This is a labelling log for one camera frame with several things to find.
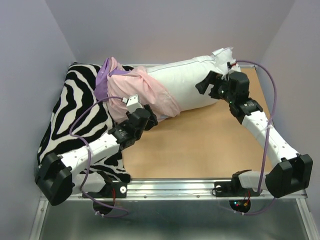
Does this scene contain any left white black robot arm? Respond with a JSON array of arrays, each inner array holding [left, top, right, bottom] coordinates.
[[35, 104, 158, 206]]

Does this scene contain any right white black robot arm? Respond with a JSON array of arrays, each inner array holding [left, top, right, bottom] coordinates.
[[195, 71, 313, 198]]

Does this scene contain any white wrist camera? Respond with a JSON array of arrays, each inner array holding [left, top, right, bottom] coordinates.
[[122, 94, 144, 114], [227, 61, 241, 74]]

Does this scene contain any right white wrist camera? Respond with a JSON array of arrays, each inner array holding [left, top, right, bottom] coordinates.
[[227, 61, 241, 74]]

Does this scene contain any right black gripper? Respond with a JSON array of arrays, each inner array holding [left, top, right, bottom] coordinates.
[[194, 71, 235, 104]]

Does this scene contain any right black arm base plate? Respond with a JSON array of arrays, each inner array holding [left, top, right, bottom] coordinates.
[[211, 180, 260, 198]]

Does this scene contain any white pillow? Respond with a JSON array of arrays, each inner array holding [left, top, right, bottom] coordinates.
[[146, 47, 235, 111]]

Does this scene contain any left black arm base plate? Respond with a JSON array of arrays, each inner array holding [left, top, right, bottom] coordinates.
[[96, 182, 128, 199]]

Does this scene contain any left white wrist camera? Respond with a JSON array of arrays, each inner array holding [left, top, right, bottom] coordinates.
[[122, 94, 144, 114]]

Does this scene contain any aluminium mounting rail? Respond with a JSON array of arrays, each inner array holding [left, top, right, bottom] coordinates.
[[41, 177, 308, 201]]

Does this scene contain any zebra striped pillow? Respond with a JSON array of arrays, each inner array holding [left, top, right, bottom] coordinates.
[[37, 62, 135, 185]]

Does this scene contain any purple pink princess pillowcase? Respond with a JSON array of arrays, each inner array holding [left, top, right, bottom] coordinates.
[[94, 57, 182, 123]]

